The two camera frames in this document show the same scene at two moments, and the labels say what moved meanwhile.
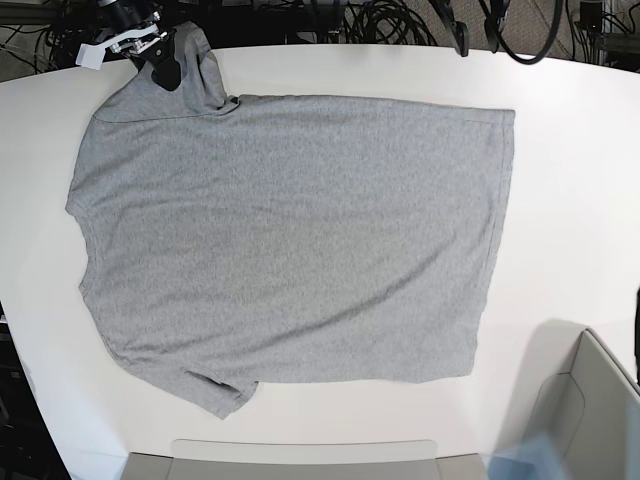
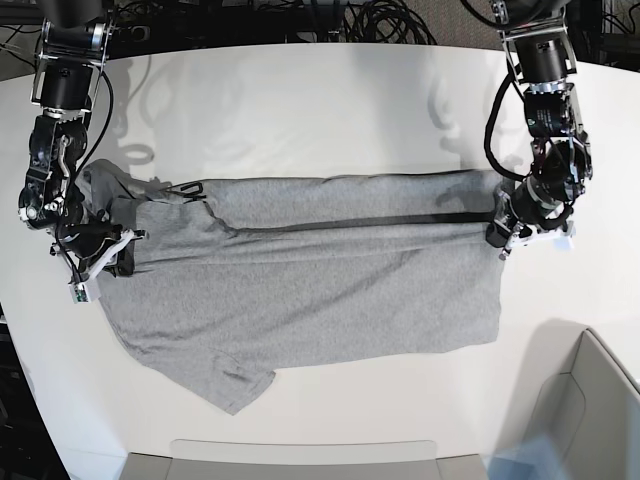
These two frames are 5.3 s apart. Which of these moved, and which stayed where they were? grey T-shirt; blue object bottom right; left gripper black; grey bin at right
Moved: left gripper black; grey T-shirt
Stayed: blue object bottom right; grey bin at right
